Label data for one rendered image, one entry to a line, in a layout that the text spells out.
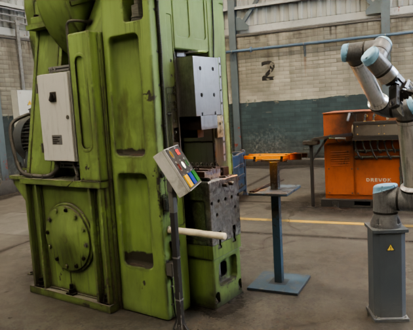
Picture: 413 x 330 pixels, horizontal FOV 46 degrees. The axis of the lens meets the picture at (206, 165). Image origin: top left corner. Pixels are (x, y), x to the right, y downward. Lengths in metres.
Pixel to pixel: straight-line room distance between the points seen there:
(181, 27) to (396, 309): 2.33
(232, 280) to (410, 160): 1.52
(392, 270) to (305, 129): 7.78
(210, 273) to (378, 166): 3.66
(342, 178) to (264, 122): 4.71
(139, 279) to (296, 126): 7.88
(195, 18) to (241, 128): 7.82
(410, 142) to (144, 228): 1.80
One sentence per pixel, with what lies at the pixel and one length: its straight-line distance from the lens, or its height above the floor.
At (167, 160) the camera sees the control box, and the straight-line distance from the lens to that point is 2.76.
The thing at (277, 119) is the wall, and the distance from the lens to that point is 11.04.
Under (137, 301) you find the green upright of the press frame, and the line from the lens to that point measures 3.62.
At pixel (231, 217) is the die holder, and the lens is 3.58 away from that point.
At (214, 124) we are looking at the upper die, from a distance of 3.47.
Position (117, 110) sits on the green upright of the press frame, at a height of 1.43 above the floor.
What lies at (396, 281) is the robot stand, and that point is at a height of 0.26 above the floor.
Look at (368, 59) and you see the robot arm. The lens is 2.40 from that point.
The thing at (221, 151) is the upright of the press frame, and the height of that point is 1.07.
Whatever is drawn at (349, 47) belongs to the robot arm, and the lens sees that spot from 2.56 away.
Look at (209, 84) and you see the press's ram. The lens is 3.44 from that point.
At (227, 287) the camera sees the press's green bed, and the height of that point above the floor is 0.11.
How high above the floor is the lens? 1.43
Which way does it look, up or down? 7 degrees down
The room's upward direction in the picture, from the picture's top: 3 degrees counter-clockwise
